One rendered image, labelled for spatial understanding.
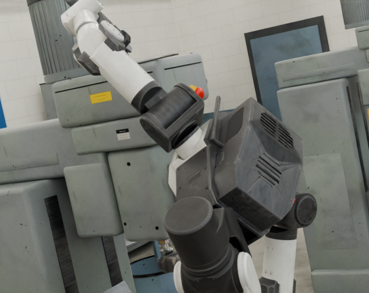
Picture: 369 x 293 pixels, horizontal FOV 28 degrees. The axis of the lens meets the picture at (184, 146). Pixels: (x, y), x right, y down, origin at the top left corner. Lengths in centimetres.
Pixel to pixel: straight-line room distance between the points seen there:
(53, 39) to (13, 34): 540
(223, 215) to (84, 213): 99
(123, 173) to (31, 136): 41
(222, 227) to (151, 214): 79
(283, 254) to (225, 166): 42
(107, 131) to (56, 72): 30
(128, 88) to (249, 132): 34
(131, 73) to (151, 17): 789
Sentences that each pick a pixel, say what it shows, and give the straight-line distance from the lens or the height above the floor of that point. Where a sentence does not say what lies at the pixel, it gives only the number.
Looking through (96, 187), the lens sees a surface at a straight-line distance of 247.
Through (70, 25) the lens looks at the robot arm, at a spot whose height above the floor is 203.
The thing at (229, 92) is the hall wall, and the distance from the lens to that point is 985.
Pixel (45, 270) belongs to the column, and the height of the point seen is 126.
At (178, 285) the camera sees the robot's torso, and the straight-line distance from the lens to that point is 172.
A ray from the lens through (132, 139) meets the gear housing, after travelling 233.
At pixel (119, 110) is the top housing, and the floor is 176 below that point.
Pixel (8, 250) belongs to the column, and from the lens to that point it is 270.
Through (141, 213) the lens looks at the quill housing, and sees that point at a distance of 241.
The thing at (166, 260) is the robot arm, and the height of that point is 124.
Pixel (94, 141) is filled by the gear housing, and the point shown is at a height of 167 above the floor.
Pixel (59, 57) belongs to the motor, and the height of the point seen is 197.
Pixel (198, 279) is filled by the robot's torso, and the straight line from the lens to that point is 166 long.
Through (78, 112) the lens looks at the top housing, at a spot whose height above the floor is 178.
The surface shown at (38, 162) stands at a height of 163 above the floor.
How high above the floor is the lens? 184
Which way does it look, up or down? 6 degrees down
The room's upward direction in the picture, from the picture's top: 12 degrees counter-clockwise
